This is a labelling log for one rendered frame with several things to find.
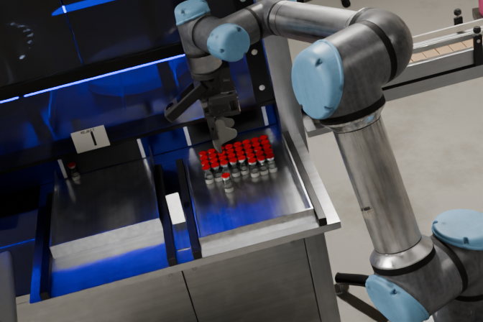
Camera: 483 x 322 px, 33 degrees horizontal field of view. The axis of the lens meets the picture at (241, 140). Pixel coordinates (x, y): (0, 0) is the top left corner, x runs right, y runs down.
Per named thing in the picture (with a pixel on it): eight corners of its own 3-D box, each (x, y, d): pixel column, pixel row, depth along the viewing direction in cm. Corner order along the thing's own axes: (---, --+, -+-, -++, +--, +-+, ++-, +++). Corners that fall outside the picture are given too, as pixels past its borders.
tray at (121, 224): (58, 180, 219) (54, 169, 217) (152, 156, 220) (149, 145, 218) (53, 258, 190) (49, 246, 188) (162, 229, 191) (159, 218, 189)
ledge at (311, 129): (297, 113, 228) (295, 107, 227) (341, 101, 228) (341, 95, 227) (308, 138, 216) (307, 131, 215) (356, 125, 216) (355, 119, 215)
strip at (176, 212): (171, 215, 195) (165, 195, 192) (183, 211, 195) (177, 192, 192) (177, 251, 183) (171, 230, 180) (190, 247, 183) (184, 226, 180)
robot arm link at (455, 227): (514, 273, 155) (512, 217, 148) (465, 310, 149) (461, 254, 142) (466, 246, 164) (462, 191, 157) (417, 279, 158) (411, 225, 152)
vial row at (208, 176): (205, 180, 204) (201, 165, 202) (274, 162, 205) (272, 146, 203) (206, 185, 202) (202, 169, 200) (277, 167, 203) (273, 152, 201)
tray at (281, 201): (187, 170, 210) (183, 159, 209) (284, 144, 211) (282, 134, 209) (202, 250, 181) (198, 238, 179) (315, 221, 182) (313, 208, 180)
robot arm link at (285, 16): (438, -2, 137) (273, -21, 177) (389, 24, 132) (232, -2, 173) (448, 62, 142) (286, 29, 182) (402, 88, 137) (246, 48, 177)
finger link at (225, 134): (242, 153, 188) (233, 117, 184) (217, 159, 188) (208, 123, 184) (241, 147, 191) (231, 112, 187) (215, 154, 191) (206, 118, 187)
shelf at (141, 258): (42, 191, 220) (39, 185, 219) (294, 125, 222) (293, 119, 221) (31, 310, 179) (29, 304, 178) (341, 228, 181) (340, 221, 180)
